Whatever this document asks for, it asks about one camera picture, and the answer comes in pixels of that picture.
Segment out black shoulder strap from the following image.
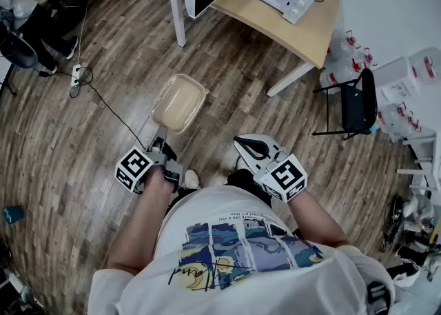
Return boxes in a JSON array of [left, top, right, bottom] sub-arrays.
[[365, 281, 393, 315]]

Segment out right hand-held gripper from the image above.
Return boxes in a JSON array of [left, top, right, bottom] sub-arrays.
[[233, 133, 308, 203]]

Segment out teal cup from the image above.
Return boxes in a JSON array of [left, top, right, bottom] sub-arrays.
[[3, 205, 25, 226]]

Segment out white power strip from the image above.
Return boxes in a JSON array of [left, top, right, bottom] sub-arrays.
[[70, 63, 83, 88]]

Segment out person's left forearm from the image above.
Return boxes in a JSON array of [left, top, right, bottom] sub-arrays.
[[105, 165, 180, 275]]

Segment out black office chair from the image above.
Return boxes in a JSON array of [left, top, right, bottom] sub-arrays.
[[0, 8, 39, 96]]

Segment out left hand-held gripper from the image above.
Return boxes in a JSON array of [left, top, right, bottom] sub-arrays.
[[114, 126, 185, 194]]

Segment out white metal rack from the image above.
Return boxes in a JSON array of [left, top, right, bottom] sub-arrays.
[[396, 126, 441, 201]]

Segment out person's black trousers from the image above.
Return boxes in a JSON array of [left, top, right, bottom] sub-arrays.
[[165, 167, 273, 218]]

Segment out person's right forearm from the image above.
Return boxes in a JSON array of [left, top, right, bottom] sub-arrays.
[[287, 189, 349, 249]]

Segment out clear water jug red handle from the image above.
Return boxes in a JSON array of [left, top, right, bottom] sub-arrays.
[[358, 47, 378, 70], [319, 57, 367, 90], [392, 113, 423, 143], [327, 29, 362, 63], [376, 101, 408, 135]]

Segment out black folding chair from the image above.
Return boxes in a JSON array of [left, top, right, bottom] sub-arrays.
[[312, 68, 378, 141]]

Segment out thin white cable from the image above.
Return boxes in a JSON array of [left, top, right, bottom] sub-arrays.
[[76, 5, 89, 66]]

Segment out light wooden table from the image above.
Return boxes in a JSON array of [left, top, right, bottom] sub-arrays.
[[162, 0, 342, 98]]

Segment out person's left white shoe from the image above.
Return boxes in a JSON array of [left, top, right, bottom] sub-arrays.
[[184, 169, 201, 190]]

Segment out cluttered equipment pile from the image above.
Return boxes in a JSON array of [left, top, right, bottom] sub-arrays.
[[381, 192, 441, 282]]

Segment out white printed t-shirt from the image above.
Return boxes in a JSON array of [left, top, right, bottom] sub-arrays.
[[88, 185, 396, 315]]

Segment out black floor cable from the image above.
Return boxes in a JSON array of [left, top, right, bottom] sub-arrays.
[[68, 67, 147, 151]]

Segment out beige plastic tray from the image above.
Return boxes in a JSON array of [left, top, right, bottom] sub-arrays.
[[150, 72, 207, 136]]

